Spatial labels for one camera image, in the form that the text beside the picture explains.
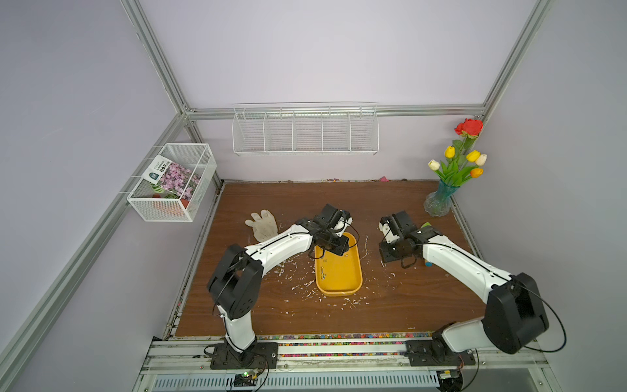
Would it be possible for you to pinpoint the pink flower packet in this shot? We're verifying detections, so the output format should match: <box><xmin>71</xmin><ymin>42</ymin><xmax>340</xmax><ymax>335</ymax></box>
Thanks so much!
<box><xmin>141</xmin><ymin>155</ymin><xmax>201</xmax><ymax>201</ymax></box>

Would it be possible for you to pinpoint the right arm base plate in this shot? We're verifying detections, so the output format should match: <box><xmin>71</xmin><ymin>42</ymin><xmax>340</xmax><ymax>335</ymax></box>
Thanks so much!
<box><xmin>404</xmin><ymin>340</ymin><xmax>477</xmax><ymax>368</ymax></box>

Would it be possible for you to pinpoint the aluminium front rail frame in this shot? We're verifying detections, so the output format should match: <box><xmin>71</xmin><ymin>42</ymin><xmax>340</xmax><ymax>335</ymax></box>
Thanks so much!
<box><xmin>133</xmin><ymin>333</ymin><xmax>563</xmax><ymax>391</ymax></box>

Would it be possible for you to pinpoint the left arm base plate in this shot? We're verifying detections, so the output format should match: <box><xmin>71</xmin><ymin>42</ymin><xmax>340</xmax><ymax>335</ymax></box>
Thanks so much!
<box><xmin>210</xmin><ymin>342</ymin><xmax>279</xmax><ymax>370</ymax></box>

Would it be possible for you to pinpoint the yellow plastic storage box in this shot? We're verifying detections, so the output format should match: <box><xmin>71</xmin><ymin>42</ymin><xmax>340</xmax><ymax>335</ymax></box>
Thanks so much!
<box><xmin>314</xmin><ymin>233</ymin><xmax>363</xmax><ymax>297</ymax></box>

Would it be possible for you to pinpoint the white wire basket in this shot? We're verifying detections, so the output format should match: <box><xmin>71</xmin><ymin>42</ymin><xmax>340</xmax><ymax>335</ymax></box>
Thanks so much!
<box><xmin>127</xmin><ymin>143</ymin><xmax>217</xmax><ymax>222</ymax></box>

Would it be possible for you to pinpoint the artificial flower bouquet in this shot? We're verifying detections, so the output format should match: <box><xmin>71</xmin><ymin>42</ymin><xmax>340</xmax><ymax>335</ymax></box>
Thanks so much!
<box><xmin>428</xmin><ymin>119</ymin><xmax>488</xmax><ymax>188</ymax></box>

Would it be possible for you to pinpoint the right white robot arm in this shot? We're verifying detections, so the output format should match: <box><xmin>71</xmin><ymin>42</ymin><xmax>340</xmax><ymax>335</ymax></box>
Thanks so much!
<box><xmin>379</xmin><ymin>211</ymin><xmax>568</xmax><ymax>354</ymax></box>

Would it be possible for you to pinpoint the white wire wall shelf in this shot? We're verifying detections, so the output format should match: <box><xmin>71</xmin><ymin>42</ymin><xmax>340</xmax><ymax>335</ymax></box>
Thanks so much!
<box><xmin>232</xmin><ymin>102</ymin><xmax>380</xmax><ymax>155</ymax></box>

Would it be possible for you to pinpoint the white rubber glove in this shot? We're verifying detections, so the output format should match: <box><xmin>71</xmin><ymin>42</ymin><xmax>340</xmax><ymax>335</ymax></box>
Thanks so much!
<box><xmin>245</xmin><ymin>209</ymin><xmax>279</xmax><ymax>243</ymax></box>

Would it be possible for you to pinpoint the blue glass vase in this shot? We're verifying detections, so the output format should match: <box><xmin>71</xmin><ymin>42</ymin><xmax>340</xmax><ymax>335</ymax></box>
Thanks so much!
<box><xmin>424</xmin><ymin>181</ymin><xmax>459</xmax><ymax>217</ymax></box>

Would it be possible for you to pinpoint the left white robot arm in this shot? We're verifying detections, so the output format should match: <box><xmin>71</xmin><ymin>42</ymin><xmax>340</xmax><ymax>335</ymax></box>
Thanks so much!
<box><xmin>207</xmin><ymin>204</ymin><xmax>353</xmax><ymax>354</ymax></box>

